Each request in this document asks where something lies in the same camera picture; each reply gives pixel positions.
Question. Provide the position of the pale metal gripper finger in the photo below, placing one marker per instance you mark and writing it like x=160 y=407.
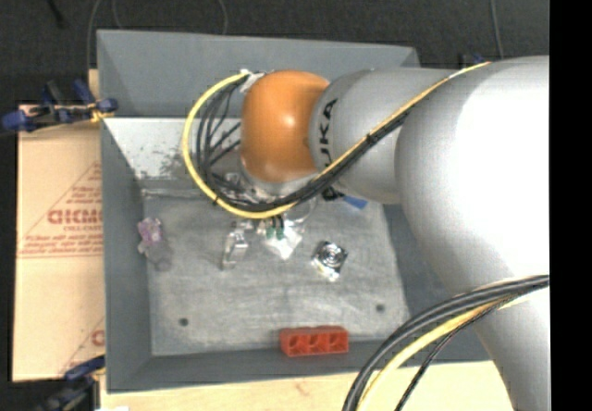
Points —
x=235 y=247

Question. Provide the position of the grey metal bin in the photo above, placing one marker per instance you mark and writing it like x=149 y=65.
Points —
x=259 y=289

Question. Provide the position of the clear square glass thing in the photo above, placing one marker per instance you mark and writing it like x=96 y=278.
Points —
x=329 y=260

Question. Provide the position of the clear purple glass thing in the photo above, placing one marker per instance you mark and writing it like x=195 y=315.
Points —
x=152 y=240

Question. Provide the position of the red-brown flat block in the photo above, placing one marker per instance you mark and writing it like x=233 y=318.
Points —
x=314 y=341

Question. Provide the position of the brown cardboard board red print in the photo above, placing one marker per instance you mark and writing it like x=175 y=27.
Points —
x=55 y=261

